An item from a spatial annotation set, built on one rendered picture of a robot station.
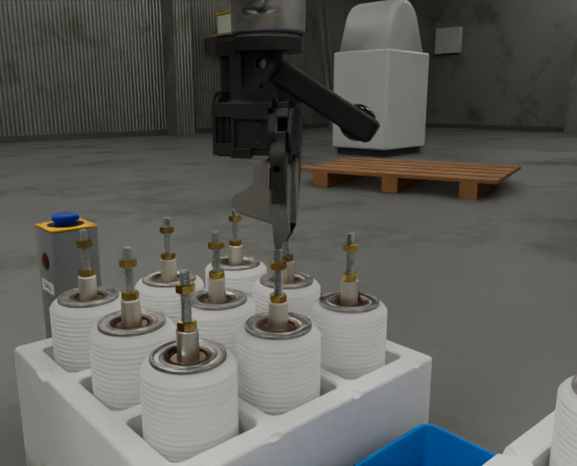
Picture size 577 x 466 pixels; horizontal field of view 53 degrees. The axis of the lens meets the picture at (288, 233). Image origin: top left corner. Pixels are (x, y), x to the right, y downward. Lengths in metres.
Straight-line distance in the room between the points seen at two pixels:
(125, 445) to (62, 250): 0.39
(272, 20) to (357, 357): 0.39
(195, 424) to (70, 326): 0.25
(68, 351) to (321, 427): 0.33
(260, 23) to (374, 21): 4.85
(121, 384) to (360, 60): 4.87
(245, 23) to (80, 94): 7.54
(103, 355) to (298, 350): 0.21
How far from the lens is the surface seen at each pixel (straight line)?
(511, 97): 10.61
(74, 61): 8.09
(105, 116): 8.24
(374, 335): 0.71
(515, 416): 1.04
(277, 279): 0.63
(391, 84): 5.25
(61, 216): 0.92
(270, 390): 0.63
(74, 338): 0.76
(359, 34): 5.48
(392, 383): 0.71
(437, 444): 0.75
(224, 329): 0.70
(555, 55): 10.39
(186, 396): 0.55
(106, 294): 0.78
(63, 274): 0.92
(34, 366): 0.79
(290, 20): 0.58
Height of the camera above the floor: 0.50
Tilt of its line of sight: 13 degrees down
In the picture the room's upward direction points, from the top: straight up
